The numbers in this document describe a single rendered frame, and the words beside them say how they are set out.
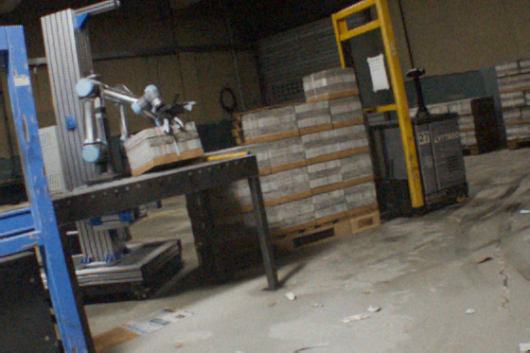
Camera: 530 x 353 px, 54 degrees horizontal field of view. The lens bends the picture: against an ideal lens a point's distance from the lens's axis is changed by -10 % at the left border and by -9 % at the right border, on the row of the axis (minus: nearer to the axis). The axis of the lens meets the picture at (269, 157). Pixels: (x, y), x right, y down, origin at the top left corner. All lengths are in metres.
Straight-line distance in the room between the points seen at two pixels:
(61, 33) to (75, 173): 1.00
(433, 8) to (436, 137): 6.06
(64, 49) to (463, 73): 7.76
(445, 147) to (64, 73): 3.11
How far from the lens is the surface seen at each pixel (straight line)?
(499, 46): 10.10
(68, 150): 4.05
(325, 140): 4.37
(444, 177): 4.88
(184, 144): 3.46
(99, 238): 4.03
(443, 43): 10.56
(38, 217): 2.36
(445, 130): 4.90
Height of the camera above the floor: 0.94
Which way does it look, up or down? 3 degrees down
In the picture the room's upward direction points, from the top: 10 degrees counter-clockwise
